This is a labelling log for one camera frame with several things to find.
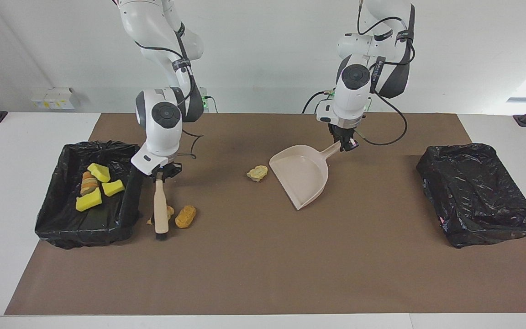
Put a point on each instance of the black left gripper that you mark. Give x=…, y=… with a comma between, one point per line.
x=344, y=130

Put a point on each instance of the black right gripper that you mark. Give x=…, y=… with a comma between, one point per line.
x=167, y=170

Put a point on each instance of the beige brush black bristles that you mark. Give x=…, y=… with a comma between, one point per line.
x=161, y=210

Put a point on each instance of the striped orange croissant piece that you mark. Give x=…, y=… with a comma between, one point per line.
x=171, y=211

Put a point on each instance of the brown bread roll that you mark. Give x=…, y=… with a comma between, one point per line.
x=185, y=217

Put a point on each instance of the yellow sponge green backing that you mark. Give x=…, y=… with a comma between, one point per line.
x=113, y=188

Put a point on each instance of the beige plastic dustpan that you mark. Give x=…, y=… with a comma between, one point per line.
x=302, y=176

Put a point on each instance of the small green yellow sponge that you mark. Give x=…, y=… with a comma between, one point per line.
x=99, y=172

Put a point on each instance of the pale striped pastry chunk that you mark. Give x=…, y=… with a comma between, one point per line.
x=89, y=183

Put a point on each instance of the plain yellow sponge piece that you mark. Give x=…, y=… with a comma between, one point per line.
x=88, y=200

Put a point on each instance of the pale bread lump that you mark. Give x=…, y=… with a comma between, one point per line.
x=257, y=173

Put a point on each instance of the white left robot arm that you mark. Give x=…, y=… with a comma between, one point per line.
x=354, y=96

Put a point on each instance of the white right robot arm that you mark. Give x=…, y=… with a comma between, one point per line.
x=162, y=132

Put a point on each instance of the open black bag-lined bin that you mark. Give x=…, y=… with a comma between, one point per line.
x=62, y=224

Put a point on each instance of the crumpled black bag-lined bin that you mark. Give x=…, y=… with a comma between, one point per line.
x=477, y=196

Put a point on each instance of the brown table mat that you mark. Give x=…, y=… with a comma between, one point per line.
x=244, y=283

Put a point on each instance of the white wall box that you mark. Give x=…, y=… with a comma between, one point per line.
x=53, y=98

